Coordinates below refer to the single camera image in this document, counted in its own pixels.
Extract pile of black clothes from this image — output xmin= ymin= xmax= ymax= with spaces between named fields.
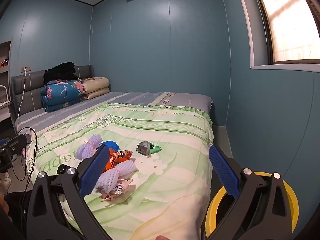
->
xmin=43 ymin=62 xmax=79 ymax=85

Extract purple foam fruit net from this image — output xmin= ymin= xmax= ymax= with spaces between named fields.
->
xmin=96 ymin=161 xmax=138 ymax=193
xmin=75 ymin=134 xmax=103 ymax=161

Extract grey bed headboard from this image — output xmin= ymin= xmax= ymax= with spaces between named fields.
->
xmin=10 ymin=64 xmax=95 ymax=118

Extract green silver snack packet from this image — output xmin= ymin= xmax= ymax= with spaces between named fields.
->
xmin=136 ymin=141 xmax=162 ymax=155

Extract window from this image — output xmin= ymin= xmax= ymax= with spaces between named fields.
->
xmin=234 ymin=0 xmax=320 ymax=73

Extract striped grey bed sheet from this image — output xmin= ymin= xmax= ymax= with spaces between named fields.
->
xmin=15 ymin=92 xmax=214 ymax=135

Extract yellow rimmed trash bin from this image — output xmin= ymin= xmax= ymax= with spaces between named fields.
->
xmin=205 ymin=171 xmax=300 ymax=235

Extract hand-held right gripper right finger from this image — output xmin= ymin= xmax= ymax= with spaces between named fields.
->
xmin=205 ymin=144 xmax=298 ymax=240

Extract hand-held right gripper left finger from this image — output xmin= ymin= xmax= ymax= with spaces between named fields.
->
xmin=26 ymin=144 xmax=111 ymax=240

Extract green printed quilt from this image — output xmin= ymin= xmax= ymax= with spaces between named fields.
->
xmin=26 ymin=103 xmax=213 ymax=240

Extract blue plastic bag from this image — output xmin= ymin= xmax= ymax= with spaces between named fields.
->
xmin=101 ymin=141 xmax=120 ymax=152

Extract beige pillows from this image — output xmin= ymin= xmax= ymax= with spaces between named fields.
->
xmin=81 ymin=77 xmax=110 ymax=101

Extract folded blue floral quilt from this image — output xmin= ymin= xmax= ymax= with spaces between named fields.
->
xmin=40 ymin=79 xmax=84 ymax=113

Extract black cables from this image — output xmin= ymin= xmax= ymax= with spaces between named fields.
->
xmin=12 ymin=127 xmax=38 ymax=180

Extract white wall shelf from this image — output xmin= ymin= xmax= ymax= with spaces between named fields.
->
xmin=0 ymin=40 xmax=13 ymax=110

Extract white charging cable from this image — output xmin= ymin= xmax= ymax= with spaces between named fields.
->
xmin=17 ymin=70 xmax=27 ymax=118

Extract orange snack wrapper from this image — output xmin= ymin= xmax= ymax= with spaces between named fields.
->
xmin=104 ymin=148 xmax=133 ymax=173

